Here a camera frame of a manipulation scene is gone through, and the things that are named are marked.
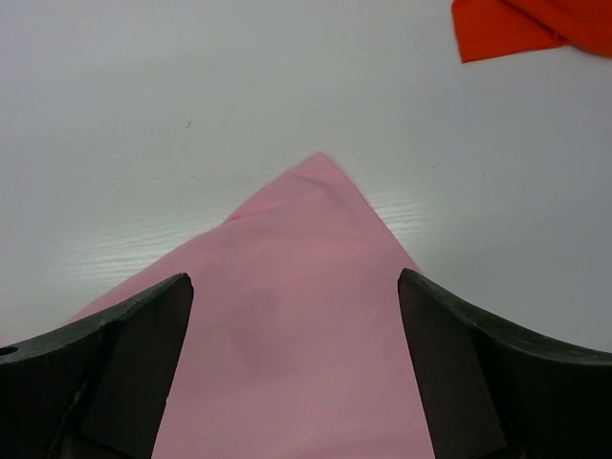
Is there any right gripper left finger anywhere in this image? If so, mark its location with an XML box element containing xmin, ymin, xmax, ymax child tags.
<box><xmin>1</xmin><ymin>273</ymin><xmax>193</xmax><ymax>458</ymax></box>

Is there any pink t shirt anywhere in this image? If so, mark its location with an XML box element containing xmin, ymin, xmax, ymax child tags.
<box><xmin>82</xmin><ymin>154</ymin><xmax>433</xmax><ymax>458</ymax></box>

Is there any orange t shirt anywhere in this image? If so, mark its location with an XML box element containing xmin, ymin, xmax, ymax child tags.
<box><xmin>451</xmin><ymin>0</ymin><xmax>611</xmax><ymax>63</ymax></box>

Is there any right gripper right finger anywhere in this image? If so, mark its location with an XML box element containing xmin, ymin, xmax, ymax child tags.
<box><xmin>398</xmin><ymin>269</ymin><xmax>611</xmax><ymax>458</ymax></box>

